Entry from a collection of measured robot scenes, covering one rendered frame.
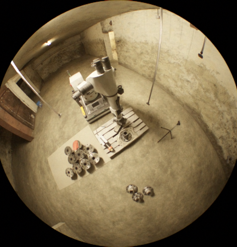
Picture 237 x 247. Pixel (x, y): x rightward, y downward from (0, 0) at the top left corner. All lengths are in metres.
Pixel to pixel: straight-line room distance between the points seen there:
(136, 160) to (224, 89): 2.94
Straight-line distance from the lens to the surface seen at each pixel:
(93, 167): 2.19
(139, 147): 2.06
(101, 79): 0.93
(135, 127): 2.07
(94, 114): 2.21
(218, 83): 2.65
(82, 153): 2.06
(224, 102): 2.81
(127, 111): 2.24
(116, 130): 1.93
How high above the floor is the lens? 2.02
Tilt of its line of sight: 63 degrees down
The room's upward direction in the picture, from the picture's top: 15 degrees counter-clockwise
